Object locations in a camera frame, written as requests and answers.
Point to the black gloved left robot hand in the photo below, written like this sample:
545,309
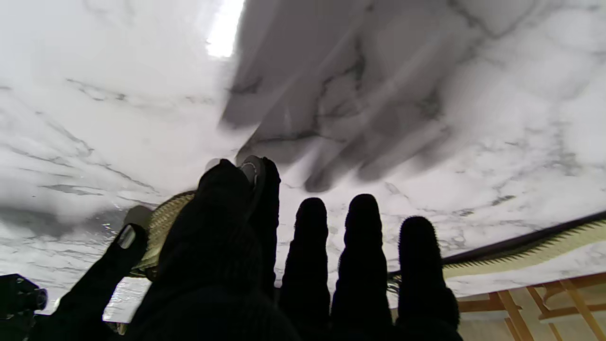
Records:
303,284

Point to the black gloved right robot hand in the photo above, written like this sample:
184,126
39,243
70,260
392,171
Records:
94,289

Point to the printed room scene backdrop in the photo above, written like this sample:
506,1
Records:
535,312

